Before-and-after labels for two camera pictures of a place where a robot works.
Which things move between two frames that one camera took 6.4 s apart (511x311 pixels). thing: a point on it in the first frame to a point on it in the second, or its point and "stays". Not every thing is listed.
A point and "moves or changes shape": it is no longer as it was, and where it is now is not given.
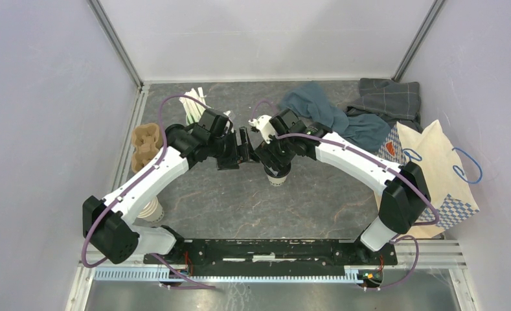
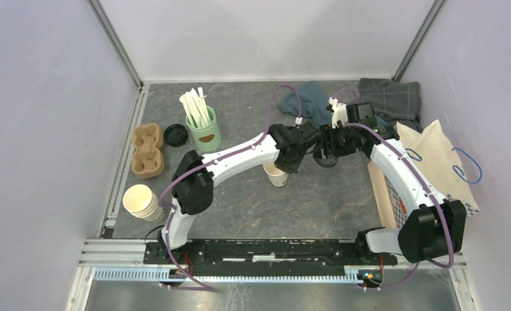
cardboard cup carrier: [147, 140] stays
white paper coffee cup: [276, 181] stays
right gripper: [264, 151] to [329, 134]
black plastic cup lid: [274, 172] moves or changes shape
